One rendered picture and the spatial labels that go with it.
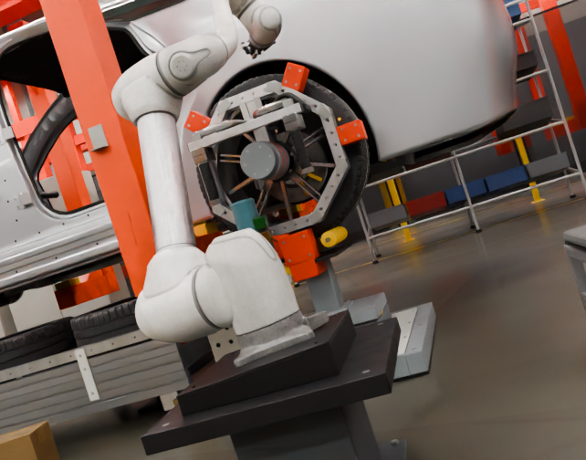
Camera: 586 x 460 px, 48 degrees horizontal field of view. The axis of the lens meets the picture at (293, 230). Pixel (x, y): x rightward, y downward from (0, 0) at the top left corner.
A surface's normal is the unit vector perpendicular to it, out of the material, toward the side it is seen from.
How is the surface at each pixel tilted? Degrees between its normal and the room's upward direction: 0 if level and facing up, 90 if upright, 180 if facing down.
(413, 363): 90
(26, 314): 90
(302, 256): 90
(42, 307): 90
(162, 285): 67
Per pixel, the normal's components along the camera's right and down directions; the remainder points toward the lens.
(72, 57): -0.25, 0.09
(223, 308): -0.45, 0.27
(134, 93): -0.47, -0.10
